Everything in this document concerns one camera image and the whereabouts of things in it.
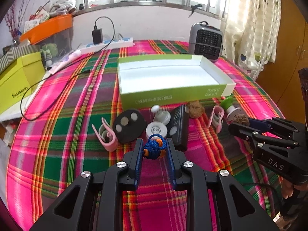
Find white purple tube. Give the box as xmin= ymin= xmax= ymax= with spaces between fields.
xmin=48 ymin=50 xmax=82 ymax=74

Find green white stopper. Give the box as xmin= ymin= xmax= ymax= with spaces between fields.
xmin=220 ymin=96 xmax=245 ymax=121

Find brown walnut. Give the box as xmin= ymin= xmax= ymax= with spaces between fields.
xmin=186 ymin=100 xmax=205 ymax=119
xmin=231 ymin=114 xmax=249 ymax=126

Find green white cardboard box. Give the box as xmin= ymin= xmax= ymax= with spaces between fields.
xmin=118 ymin=54 xmax=236 ymax=110

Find white knob stopper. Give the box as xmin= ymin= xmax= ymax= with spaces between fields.
xmin=151 ymin=105 xmax=171 ymax=125

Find yellow green shoe box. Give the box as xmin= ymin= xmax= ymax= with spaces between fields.
xmin=0 ymin=52 xmax=45 ymax=113

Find heart pattern curtain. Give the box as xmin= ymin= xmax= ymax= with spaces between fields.
xmin=222 ymin=0 xmax=281 ymax=80

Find plaid pink green cloth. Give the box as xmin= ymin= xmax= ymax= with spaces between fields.
xmin=5 ymin=40 xmax=281 ymax=230

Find white power strip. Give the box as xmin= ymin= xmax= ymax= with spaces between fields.
xmin=77 ymin=38 xmax=135 ymax=54

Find orange lid storage bin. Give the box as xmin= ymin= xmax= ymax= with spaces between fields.
xmin=20 ymin=15 xmax=73 ymax=61

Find black rectangular device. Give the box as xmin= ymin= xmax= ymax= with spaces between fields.
xmin=167 ymin=104 xmax=189 ymax=152

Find white round jar lid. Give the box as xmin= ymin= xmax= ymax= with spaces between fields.
xmin=146 ymin=121 xmax=168 ymax=139

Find grey space heater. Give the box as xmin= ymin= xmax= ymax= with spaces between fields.
xmin=188 ymin=21 xmax=223 ymax=62

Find black oval disc white dots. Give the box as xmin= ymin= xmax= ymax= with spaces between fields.
xmin=112 ymin=109 xmax=147 ymax=143

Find striped grey box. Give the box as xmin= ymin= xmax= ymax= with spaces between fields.
xmin=0 ymin=45 xmax=40 ymax=73

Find black charging cable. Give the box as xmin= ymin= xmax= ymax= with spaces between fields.
xmin=20 ymin=16 xmax=116 ymax=122

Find pink clip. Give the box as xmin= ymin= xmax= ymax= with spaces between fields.
xmin=92 ymin=117 xmax=119 ymax=152
xmin=207 ymin=105 xmax=224 ymax=134

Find black clip on sill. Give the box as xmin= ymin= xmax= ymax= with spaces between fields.
xmin=188 ymin=4 xmax=203 ymax=18

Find wooden wardrobe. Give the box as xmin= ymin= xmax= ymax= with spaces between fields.
xmin=257 ymin=0 xmax=307 ymax=123

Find black power adapter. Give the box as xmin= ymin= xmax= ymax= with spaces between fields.
xmin=92 ymin=25 xmax=103 ymax=45

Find blue orange knitted toy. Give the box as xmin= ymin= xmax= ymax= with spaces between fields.
xmin=143 ymin=134 xmax=167 ymax=160

